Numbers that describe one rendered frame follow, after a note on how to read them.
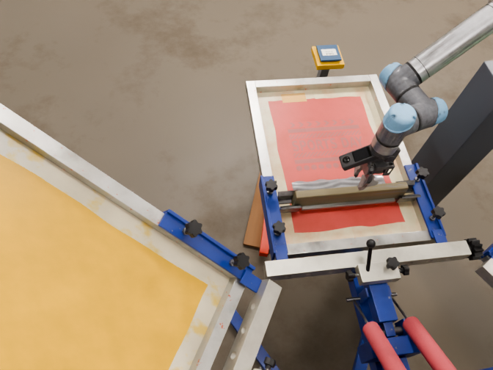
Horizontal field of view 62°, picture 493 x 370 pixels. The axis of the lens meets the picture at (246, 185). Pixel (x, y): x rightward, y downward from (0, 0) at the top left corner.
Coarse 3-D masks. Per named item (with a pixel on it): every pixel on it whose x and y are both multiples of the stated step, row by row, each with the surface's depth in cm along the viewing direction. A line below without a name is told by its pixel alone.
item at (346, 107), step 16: (352, 96) 179; (320, 112) 173; (336, 112) 174; (352, 112) 174; (368, 128) 170; (368, 144) 166; (352, 176) 158; (384, 176) 159; (352, 208) 151; (368, 208) 151; (384, 208) 152; (352, 224) 148; (368, 224) 148; (384, 224) 148
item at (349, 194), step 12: (300, 192) 141; (312, 192) 141; (324, 192) 141; (336, 192) 142; (348, 192) 142; (360, 192) 143; (372, 192) 144; (384, 192) 145; (396, 192) 146; (300, 204) 144; (312, 204) 146
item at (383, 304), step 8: (368, 288) 128; (376, 288) 127; (384, 288) 128; (376, 296) 126; (384, 296) 126; (368, 304) 129; (376, 304) 125; (384, 304) 125; (392, 304) 125; (376, 312) 124; (384, 312) 124; (392, 312) 124; (376, 320) 124; (384, 320) 123; (392, 320) 123
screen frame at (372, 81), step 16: (272, 80) 176; (288, 80) 177; (304, 80) 177; (320, 80) 178; (336, 80) 179; (352, 80) 179; (368, 80) 180; (256, 96) 171; (384, 96) 175; (256, 112) 167; (384, 112) 171; (256, 128) 162; (256, 144) 160; (400, 160) 160; (416, 208) 151; (336, 240) 140; (352, 240) 141; (384, 240) 141; (400, 240) 142; (416, 240) 142; (432, 240) 143; (288, 256) 138; (304, 256) 140
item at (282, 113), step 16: (272, 112) 172; (288, 112) 172; (304, 112) 173; (288, 144) 164; (288, 160) 160; (288, 176) 156; (304, 176) 157; (320, 176) 157; (336, 176) 158; (336, 208) 150; (304, 224) 147; (320, 224) 147; (336, 224) 147
